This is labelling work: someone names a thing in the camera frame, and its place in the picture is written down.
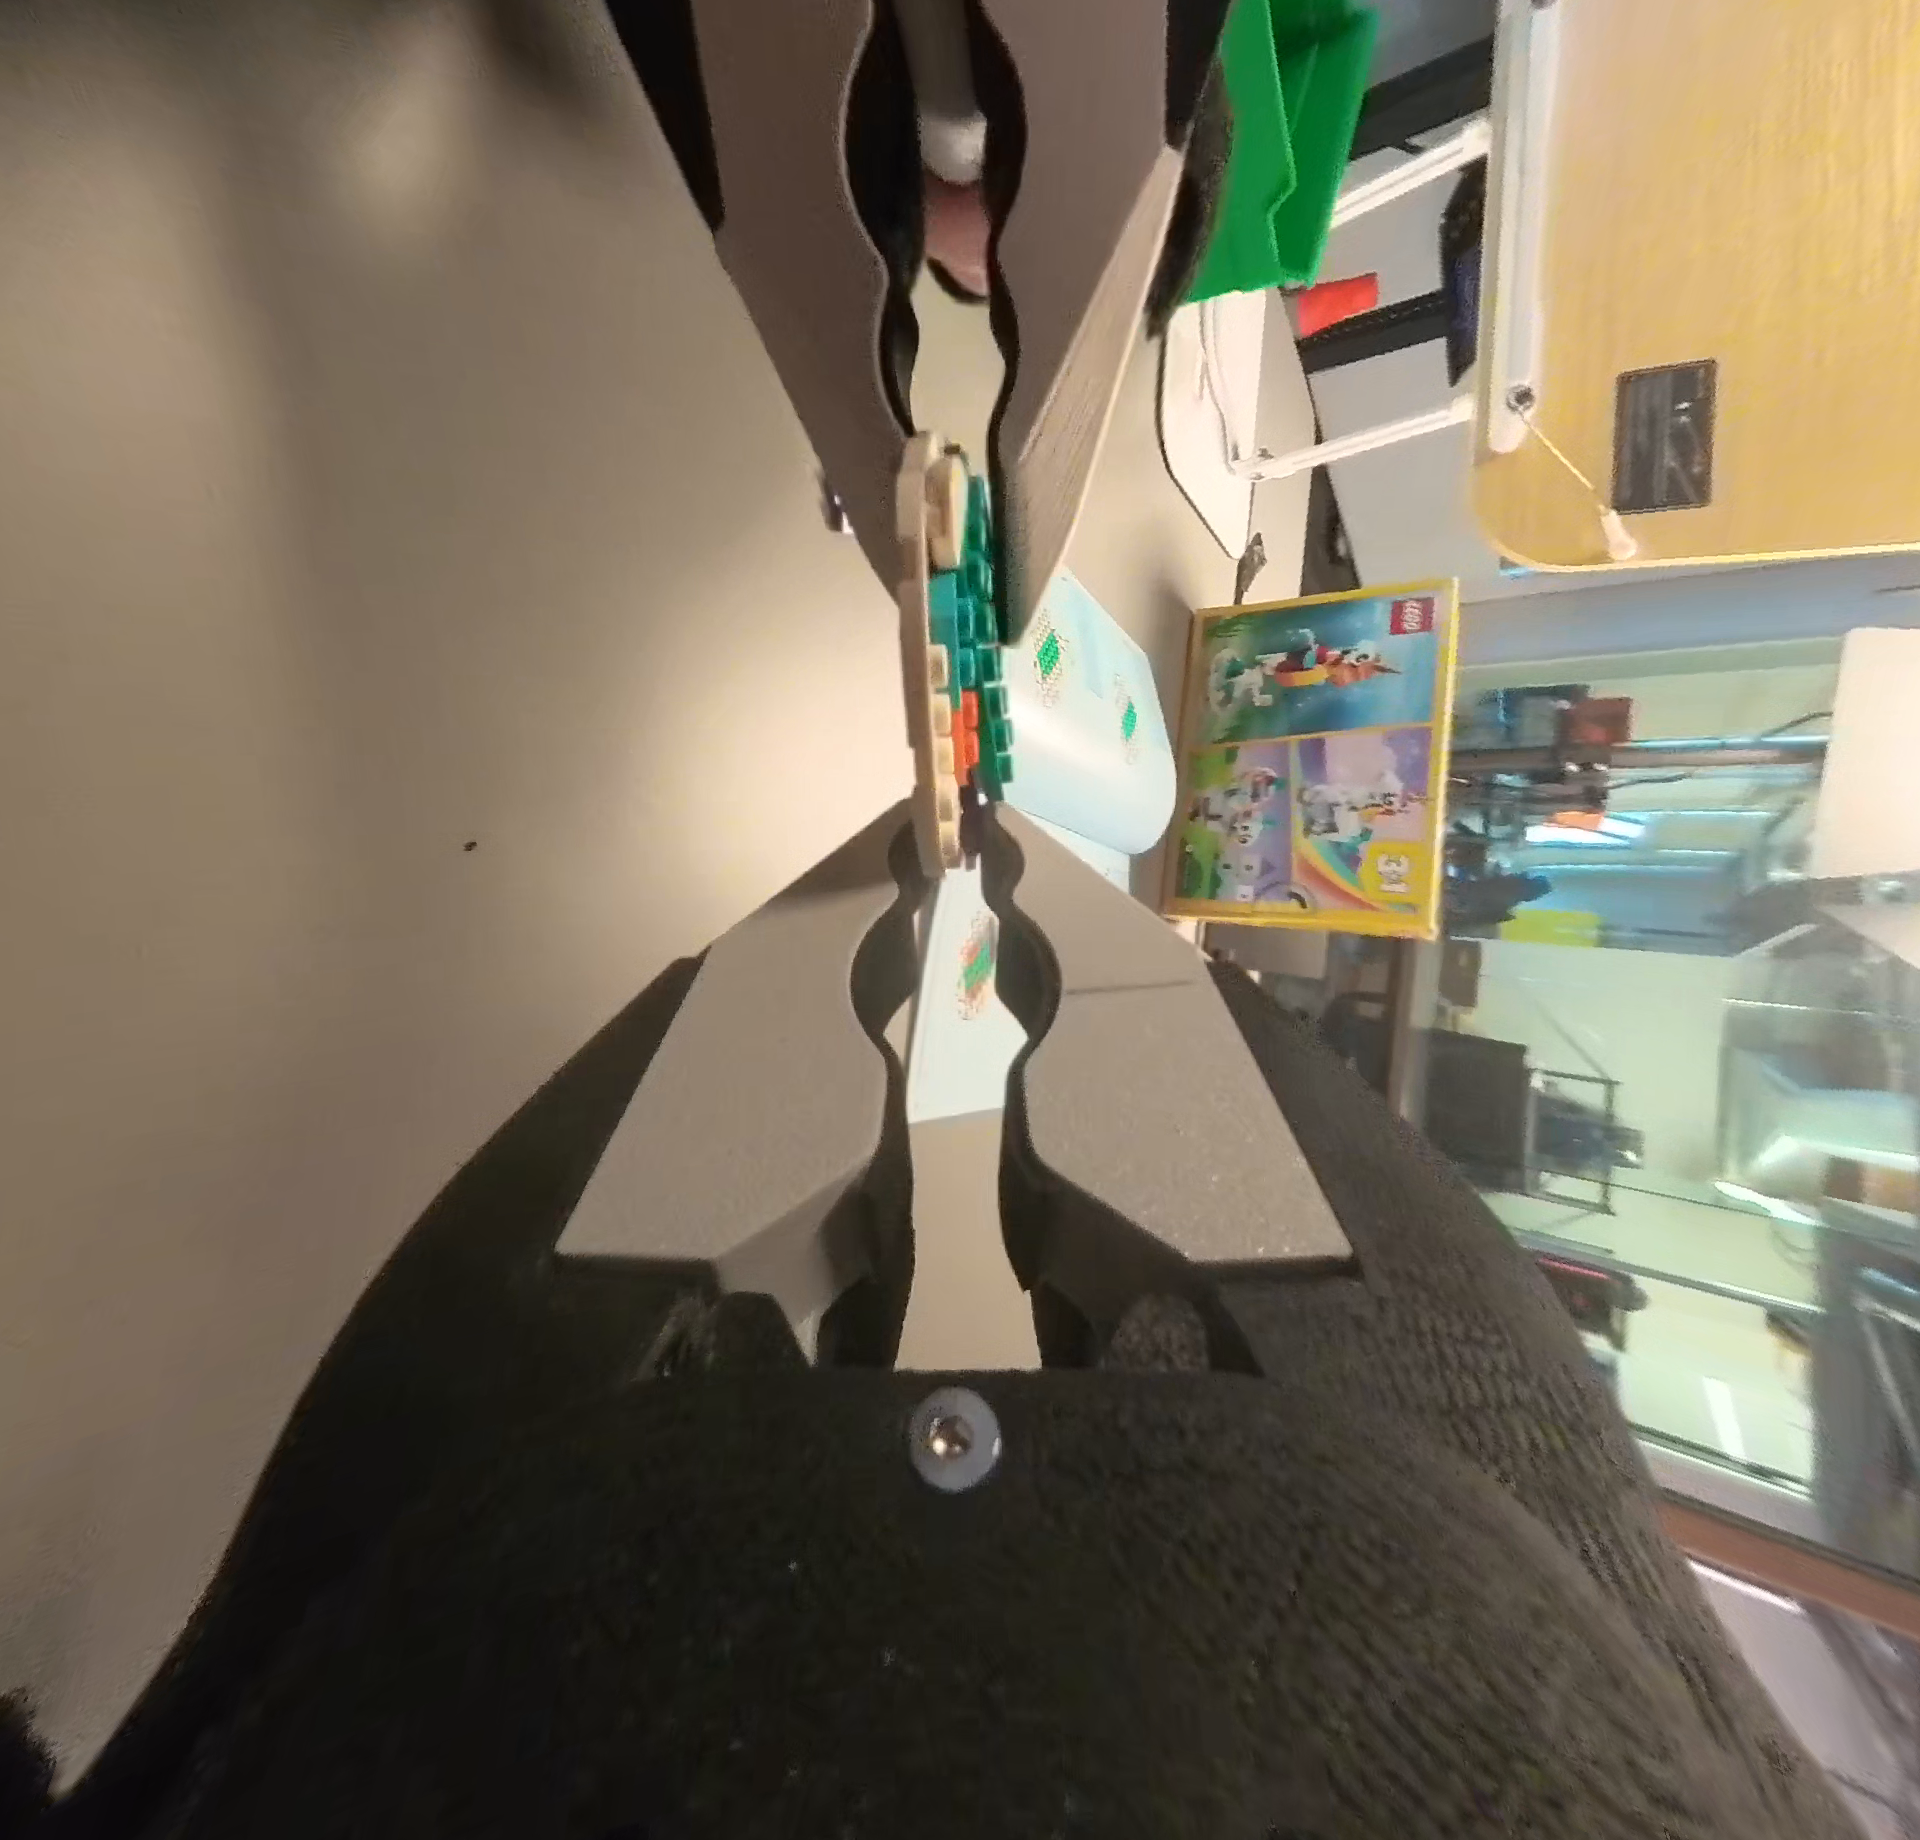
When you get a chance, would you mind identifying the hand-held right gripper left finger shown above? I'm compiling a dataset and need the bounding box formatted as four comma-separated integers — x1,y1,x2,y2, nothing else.
553,804,929,1367

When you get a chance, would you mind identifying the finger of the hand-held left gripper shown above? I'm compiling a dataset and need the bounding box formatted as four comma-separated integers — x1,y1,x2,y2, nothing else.
678,0,919,590
972,0,1189,640

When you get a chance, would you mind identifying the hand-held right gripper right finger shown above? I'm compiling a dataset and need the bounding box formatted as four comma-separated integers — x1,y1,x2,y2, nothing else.
981,803,1363,1330

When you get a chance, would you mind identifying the light blue instruction booklet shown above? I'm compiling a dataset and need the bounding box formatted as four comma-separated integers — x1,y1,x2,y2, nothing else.
899,564,1182,1130

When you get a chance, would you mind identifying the round white lego plate assembly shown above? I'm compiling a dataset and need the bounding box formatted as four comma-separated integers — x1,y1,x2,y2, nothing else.
894,430,1026,879

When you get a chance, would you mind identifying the yellow lego box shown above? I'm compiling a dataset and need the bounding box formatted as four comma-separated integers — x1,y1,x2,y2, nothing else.
1157,575,1463,946

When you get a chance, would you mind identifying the person's left hand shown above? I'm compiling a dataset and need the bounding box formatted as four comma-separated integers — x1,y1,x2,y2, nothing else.
922,174,996,300

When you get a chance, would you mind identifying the green plastic bin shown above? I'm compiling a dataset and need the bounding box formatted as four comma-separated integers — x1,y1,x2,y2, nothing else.
1183,0,1385,310

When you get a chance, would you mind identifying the white rounded board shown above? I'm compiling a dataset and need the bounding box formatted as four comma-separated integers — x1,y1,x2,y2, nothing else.
1154,281,1310,564

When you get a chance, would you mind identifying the dark monitor blue screen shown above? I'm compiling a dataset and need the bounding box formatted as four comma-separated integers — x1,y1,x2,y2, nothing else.
1431,166,1499,385

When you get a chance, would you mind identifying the wooden folding table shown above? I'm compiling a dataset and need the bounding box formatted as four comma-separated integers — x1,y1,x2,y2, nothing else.
1222,0,1920,575

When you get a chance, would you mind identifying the white cabinet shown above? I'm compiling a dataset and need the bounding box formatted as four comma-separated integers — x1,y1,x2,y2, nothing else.
1806,624,1920,883

